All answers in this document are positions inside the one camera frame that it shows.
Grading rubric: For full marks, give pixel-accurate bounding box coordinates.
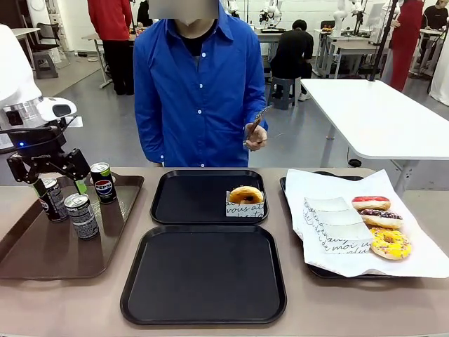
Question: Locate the brown plastic tray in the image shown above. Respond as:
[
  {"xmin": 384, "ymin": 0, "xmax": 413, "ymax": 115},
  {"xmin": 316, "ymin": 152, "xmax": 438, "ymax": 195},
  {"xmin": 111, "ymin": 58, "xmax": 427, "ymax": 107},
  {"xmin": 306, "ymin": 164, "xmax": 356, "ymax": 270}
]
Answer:
[{"xmin": 0, "ymin": 172, "xmax": 145, "ymax": 281}]

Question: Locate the black tray under paper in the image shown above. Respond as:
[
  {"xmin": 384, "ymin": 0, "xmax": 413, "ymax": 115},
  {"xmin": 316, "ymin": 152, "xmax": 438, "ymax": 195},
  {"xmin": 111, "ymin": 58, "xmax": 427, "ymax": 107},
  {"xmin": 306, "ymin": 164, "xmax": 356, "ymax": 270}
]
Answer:
[{"xmin": 279, "ymin": 170, "xmax": 399, "ymax": 280}]

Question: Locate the grey background workbench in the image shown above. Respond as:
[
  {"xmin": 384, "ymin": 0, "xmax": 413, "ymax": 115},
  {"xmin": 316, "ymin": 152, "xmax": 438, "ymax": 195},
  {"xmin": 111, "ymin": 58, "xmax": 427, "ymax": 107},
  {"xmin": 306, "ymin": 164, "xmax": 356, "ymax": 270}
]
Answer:
[{"xmin": 314, "ymin": 27, "xmax": 391, "ymax": 79}]

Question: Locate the person left forearm blue sleeve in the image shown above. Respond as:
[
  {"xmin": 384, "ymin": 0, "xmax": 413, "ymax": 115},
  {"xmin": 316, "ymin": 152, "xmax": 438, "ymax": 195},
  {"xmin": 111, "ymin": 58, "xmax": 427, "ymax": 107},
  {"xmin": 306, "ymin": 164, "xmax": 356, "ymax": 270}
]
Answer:
[{"xmin": 242, "ymin": 112, "xmax": 269, "ymax": 133}]

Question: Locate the white paper sheet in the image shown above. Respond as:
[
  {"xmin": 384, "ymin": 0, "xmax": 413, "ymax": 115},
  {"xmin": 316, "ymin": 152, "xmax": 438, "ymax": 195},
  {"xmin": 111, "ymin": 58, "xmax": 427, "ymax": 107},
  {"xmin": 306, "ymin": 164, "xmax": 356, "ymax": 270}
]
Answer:
[{"xmin": 284, "ymin": 168, "xmax": 449, "ymax": 279}]

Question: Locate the person in black shirt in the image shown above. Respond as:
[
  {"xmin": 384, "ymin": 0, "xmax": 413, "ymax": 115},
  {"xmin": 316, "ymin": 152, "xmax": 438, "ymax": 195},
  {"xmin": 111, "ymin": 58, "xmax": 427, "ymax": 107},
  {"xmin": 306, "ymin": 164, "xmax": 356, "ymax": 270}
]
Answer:
[{"xmin": 416, "ymin": 0, "xmax": 449, "ymax": 65}]

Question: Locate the grey background table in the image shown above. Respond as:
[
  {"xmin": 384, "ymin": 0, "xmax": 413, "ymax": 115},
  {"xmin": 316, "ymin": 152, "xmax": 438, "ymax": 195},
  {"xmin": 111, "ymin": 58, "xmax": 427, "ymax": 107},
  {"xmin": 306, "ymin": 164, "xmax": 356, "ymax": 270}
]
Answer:
[{"xmin": 81, "ymin": 32, "xmax": 114, "ymax": 89}]

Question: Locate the person in red dress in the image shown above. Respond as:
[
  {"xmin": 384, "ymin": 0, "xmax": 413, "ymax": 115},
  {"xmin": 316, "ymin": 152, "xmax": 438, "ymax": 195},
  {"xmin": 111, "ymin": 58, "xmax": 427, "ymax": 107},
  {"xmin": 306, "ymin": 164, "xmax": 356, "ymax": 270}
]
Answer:
[{"xmin": 380, "ymin": 0, "xmax": 426, "ymax": 93}]

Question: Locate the large black plastic tray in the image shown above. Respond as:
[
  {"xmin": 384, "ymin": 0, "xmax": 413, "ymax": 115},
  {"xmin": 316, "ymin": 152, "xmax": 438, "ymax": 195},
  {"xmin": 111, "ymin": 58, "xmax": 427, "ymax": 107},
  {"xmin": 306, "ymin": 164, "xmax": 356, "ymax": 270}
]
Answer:
[{"xmin": 119, "ymin": 225, "xmax": 288, "ymax": 326}]

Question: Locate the grey step stool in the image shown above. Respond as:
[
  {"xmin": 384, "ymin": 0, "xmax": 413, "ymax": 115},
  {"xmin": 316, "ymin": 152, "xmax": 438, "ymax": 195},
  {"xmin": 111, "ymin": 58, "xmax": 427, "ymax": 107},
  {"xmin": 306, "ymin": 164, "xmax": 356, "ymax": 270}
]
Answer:
[{"xmin": 32, "ymin": 51, "xmax": 60, "ymax": 80}]

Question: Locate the person right forearm blue sleeve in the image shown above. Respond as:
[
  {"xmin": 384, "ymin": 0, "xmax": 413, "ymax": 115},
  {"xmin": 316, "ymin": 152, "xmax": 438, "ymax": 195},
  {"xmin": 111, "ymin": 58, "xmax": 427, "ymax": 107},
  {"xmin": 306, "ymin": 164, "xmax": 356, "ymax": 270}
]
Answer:
[{"xmin": 134, "ymin": 115, "xmax": 166, "ymax": 166}]

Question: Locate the small black plastic tray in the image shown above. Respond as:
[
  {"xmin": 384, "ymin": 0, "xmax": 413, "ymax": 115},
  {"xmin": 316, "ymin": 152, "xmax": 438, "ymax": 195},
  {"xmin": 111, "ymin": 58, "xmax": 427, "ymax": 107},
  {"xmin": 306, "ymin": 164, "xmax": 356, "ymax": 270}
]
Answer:
[{"xmin": 149, "ymin": 169, "xmax": 269, "ymax": 226}]

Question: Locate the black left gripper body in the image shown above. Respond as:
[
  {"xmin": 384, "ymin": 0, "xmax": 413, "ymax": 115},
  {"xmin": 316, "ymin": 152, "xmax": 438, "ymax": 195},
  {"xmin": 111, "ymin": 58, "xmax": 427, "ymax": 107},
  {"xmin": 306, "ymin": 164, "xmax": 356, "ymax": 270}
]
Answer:
[{"xmin": 7, "ymin": 125, "xmax": 68, "ymax": 169}]

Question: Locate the black slanted pole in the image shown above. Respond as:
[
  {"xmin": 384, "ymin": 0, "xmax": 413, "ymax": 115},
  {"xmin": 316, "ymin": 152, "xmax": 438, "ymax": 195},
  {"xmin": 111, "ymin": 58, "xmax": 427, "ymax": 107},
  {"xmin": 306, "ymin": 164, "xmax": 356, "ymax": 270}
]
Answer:
[{"xmin": 368, "ymin": 0, "xmax": 401, "ymax": 82}]

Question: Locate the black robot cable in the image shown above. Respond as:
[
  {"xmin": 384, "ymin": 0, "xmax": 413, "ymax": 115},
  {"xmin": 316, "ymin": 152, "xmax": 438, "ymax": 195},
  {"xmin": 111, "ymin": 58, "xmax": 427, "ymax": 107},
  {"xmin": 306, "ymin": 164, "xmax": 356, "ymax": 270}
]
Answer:
[{"xmin": 0, "ymin": 115, "xmax": 76, "ymax": 155}]

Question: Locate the black Pepsi can text side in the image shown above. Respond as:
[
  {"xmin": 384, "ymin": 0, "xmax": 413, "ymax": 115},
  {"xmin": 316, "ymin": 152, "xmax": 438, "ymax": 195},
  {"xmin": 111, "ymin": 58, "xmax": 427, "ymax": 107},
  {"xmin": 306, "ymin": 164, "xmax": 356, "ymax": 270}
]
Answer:
[
  {"xmin": 63, "ymin": 192, "xmax": 100, "ymax": 241},
  {"xmin": 39, "ymin": 178, "xmax": 69, "ymax": 223}
]

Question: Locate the person in red sweater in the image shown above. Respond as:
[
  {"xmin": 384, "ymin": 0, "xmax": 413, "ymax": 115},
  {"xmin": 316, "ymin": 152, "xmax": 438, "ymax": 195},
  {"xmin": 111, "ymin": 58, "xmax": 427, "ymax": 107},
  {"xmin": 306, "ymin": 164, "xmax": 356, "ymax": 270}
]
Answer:
[{"xmin": 87, "ymin": 0, "xmax": 136, "ymax": 97}]

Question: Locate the person left hand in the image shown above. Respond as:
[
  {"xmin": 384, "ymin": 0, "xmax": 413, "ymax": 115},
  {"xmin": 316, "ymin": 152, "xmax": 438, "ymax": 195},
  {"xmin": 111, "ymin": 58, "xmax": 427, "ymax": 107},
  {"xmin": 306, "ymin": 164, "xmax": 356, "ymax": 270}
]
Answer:
[{"xmin": 243, "ymin": 124, "xmax": 269, "ymax": 153}]

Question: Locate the person torso blue shirt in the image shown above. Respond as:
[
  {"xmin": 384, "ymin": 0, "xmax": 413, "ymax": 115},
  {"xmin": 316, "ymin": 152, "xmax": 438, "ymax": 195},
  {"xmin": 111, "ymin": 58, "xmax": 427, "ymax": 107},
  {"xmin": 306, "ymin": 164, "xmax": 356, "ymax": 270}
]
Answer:
[{"xmin": 133, "ymin": 15, "xmax": 269, "ymax": 169}]

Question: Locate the black office chair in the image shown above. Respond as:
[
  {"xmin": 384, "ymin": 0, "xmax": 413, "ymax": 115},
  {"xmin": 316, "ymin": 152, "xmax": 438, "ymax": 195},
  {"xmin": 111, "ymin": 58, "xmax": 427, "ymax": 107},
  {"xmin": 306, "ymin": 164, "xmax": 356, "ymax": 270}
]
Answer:
[{"xmin": 34, "ymin": 22, "xmax": 66, "ymax": 54}]

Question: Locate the chocolate icing sprinkle donut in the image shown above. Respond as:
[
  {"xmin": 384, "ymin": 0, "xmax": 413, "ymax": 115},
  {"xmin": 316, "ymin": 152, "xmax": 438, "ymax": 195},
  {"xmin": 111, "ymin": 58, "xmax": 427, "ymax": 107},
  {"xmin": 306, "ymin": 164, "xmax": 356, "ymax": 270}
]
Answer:
[{"xmin": 359, "ymin": 208, "xmax": 405, "ymax": 230}]

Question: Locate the metal tongs wooden handle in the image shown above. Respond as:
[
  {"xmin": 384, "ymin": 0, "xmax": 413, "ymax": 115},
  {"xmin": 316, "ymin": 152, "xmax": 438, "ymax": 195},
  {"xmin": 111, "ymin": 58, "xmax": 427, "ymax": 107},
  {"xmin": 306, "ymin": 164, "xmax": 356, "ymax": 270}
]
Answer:
[{"xmin": 243, "ymin": 105, "xmax": 292, "ymax": 145}]

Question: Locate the plain glazed donut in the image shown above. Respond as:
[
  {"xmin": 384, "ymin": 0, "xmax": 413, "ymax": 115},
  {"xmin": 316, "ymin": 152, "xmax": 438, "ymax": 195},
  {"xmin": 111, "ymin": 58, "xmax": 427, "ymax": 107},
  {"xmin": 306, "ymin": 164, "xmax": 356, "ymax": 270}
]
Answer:
[{"xmin": 228, "ymin": 185, "xmax": 265, "ymax": 206}]

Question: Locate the black Pepsi can logo side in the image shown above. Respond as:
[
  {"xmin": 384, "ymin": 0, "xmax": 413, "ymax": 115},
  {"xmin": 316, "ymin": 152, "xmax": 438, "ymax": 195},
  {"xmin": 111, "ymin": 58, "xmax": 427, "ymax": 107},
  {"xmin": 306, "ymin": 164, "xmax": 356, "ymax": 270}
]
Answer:
[{"xmin": 90, "ymin": 161, "xmax": 118, "ymax": 205}]

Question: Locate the yellow icing sprinkle donut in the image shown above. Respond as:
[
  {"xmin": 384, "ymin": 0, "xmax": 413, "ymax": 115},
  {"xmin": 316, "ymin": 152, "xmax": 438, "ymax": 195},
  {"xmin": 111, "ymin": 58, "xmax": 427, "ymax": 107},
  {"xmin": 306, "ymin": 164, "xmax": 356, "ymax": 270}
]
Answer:
[{"xmin": 368, "ymin": 227, "xmax": 413, "ymax": 261}]

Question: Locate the grey plastic stool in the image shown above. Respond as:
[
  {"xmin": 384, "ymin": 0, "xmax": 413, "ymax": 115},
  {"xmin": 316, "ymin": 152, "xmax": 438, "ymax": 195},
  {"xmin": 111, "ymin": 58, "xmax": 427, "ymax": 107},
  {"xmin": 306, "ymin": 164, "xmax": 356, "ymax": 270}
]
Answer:
[{"xmin": 271, "ymin": 76, "xmax": 303, "ymax": 111}]

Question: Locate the white table with legs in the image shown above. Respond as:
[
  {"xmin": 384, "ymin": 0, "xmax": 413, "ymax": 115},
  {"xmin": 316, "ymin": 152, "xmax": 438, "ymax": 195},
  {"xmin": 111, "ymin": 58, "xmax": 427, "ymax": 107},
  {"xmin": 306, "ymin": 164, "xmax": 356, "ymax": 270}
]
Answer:
[{"xmin": 300, "ymin": 77, "xmax": 449, "ymax": 198}]

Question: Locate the white hanging cloth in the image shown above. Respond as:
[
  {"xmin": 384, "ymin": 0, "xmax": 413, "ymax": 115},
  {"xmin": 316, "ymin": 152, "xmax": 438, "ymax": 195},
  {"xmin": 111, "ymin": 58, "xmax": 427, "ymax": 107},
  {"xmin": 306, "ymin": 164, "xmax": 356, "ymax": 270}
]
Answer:
[{"xmin": 429, "ymin": 30, "xmax": 449, "ymax": 107}]

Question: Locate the seated person in black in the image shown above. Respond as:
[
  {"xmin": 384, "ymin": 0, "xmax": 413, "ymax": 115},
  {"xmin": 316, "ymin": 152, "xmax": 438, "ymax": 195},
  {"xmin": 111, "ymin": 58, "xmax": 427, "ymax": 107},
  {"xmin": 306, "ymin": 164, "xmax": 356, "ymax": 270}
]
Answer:
[{"xmin": 270, "ymin": 19, "xmax": 315, "ymax": 102}]

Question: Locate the red icing donut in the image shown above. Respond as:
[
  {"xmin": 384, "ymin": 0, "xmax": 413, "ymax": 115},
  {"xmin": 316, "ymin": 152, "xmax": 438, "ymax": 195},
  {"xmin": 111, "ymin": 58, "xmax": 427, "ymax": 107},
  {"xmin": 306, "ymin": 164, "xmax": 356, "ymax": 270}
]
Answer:
[{"xmin": 351, "ymin": 195, "xmax": 391, "ymax": 212}]

